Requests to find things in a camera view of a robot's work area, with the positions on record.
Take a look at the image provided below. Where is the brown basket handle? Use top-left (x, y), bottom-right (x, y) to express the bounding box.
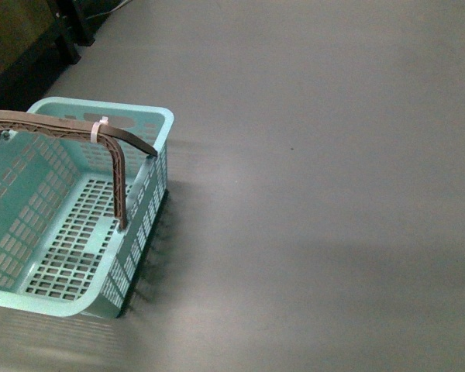
top-left (0, 110), bottom-right (158, 229)

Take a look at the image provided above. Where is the white zip tie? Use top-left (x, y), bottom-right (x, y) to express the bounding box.
top-left (90, 116), bottom-right (109, 144)

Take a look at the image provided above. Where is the light blue plastic basket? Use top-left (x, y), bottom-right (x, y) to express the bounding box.
top-left (0, 97), bottom-right (174, 319)

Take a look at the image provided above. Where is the dark furniture leg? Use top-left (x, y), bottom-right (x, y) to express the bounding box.
top-left (46, 0), bottom-right (111, 64)

